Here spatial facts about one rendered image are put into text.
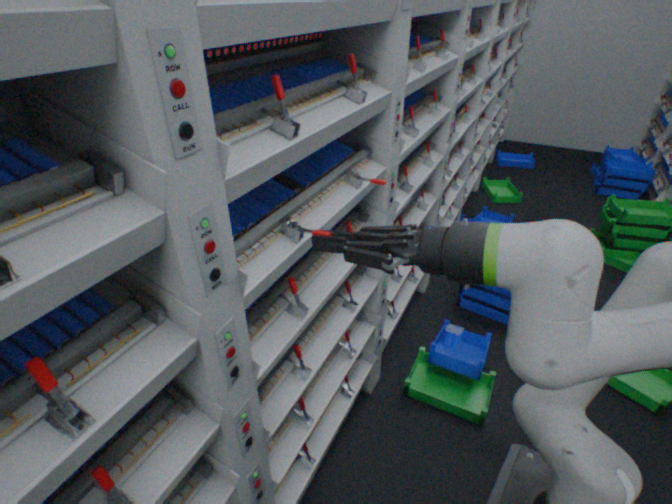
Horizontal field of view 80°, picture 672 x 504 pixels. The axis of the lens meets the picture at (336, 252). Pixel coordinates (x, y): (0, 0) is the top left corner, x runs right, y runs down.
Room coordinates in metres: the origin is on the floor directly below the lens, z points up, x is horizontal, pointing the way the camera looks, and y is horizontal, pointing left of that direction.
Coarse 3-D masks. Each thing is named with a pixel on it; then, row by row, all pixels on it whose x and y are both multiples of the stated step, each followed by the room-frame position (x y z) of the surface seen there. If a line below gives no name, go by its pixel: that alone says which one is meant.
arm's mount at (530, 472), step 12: (528, 456) 0.59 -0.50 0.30; (540, 456) 0.59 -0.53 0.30; (516, 468) 0.56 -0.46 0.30; (528, 468) 0.56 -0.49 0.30; (540, 468) 0.56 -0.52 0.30; (516, 480) 0.53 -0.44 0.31; (528, 480) 0.53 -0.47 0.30; (540, 480) 0.53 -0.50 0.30; (504, 492) 0.50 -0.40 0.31; (516, 492) 0.50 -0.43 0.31; (528, 492) 0.50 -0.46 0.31; (540, 492) 0.50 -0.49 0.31
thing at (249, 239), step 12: (360, 156) 0.98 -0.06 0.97; (336, 168) 0.89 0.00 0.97; (348, 168) 0.91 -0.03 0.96; (324, 180) 0.82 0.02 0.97; (336, 180) 0.86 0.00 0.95; (312, 192) 0.76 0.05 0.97; (288, 204) 0.70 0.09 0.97; (300, 204) 0.72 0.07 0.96; (276, 216) 0.66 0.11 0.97; (288, 216) 0.68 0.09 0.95; (300, 216) 0.69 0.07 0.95; (252, 228) 0.61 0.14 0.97; (264, 228) 0.61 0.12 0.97; (240, 240) 0.57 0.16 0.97; (252, 240) 0.58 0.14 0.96; (240, 252) 0.55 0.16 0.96; (240, 264) 0.53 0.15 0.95
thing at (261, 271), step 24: (360, 144) 1.03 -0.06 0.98; (360, 168) 0.97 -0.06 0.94; (384, 168) 1.00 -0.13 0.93; (336, 192) 0.83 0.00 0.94; (360, 192) 0.87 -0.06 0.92; (312, 216) 0.72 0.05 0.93; (336, 216) 0.76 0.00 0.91; (288, 240) 0.63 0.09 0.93; (264, 264) 0.56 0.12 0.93; (288, 264) 0.60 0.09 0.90; (264, 288) 0.54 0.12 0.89
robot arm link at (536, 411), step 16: (640, 256) 0.69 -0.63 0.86; (656, 256) 0.66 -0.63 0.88; (640, 272) 0.66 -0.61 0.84; (656, 272) 0.64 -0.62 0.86; (624, 288) 0.66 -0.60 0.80; (640, 288) 0.63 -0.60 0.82; (656, 288) 0.62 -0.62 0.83; (608, 304) 0.66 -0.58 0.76; (624, 304) 0.63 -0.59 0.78; (640, 304) 0.61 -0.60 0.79; (528, 384) 0.63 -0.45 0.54; (592, 384) 0.57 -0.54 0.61; (528, 400) 0.59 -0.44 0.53; (544, 400) 0.57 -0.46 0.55; (560, 400) 0.56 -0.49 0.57; (576, 400) 0.56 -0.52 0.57; (528, 416) 0.56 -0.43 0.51; (544, 416) 0.54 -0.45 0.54; (560, 416) 0.53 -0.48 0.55; (576, 416) 0.53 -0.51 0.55; (528, 432) 0.54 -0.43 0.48; (544, 432) 0.52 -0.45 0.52
